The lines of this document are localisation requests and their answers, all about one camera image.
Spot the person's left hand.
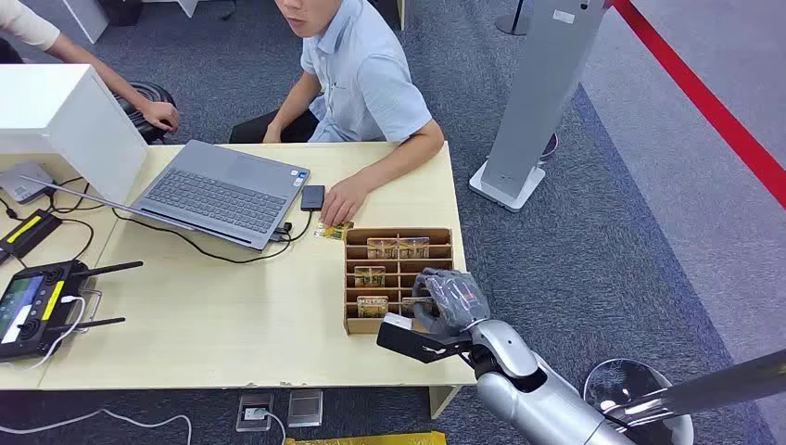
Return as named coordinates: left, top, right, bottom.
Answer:
left=139, top=101, right=181, bottom=134
left=320, top=174, right=370, bottom=228

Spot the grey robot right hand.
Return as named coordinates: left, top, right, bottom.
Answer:
left=411, top=267, right=491, bottom=337

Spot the wooden card organizer box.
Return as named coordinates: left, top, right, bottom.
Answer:
left=342, top=227, right=456, bottom=336

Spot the person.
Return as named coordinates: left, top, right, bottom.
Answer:
left=0, top=0, right=181, bottom=134
left=228, top=0, right=445, bottom=228

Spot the black round stool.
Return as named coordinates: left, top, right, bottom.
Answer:
left=112, top=81, right=177, bottom=146

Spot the black portable drive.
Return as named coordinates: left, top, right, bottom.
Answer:
left=299, top=184, right=326, bottom=212

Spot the grey laptop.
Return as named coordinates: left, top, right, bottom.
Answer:
left=18, top=139, right=311, bottom=252

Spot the white box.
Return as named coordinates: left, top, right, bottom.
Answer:
left=0, top=63, right=150, bottom=205

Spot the table leg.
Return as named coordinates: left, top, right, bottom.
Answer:
left=428, top=385, right=462, bottom=421

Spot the white furniture panel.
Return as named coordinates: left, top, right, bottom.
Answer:
left=61, top=0, right=110, bottom=45

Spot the grey small device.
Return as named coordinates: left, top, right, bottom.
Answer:
left=0, top=161, right=57, bottom=205

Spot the yellow object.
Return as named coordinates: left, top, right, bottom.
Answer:
left=285, top=430, right=449, bottom=445

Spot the black device with yellow label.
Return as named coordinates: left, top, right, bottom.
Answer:
left=0, top=209, right=63, bottom=260

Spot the closed floor socket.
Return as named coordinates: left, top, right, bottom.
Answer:
left=286, top=388, right=324, bottom=429

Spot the grey kiosk stand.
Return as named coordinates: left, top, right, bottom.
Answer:
left=469, top=0, right=615, bottom=213

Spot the floor socket with plug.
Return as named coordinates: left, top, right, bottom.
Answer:
left=235, top=392, right=275, bottom=433

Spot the black remote controller with antennas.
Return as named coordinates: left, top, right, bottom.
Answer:
left=0, top=260, right=145, bottom=363

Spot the chrome stanchion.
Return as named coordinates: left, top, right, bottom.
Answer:
left=583, top=349, right=786, bottom=445

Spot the red barrier belt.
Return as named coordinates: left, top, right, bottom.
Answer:
left=611, top=0, right=786, bottom=210

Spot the short black cable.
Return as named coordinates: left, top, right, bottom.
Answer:
left=270, top=210, right=315, bottom=244

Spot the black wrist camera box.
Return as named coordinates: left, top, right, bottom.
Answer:
left=375, top=311, right=474, bottom=364

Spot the long black cable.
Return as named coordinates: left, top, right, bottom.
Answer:
left=111, top=209, right=293, bottom=265

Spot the thin black cable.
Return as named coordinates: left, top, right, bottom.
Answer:
left=57, top=218, right=95, bottom=262

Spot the white controller cable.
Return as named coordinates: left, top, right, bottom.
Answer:
left=12, top=296, right=87, bottom=372

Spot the white floor cable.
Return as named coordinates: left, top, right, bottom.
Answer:
left=0, top=409, right=194, bottom=445

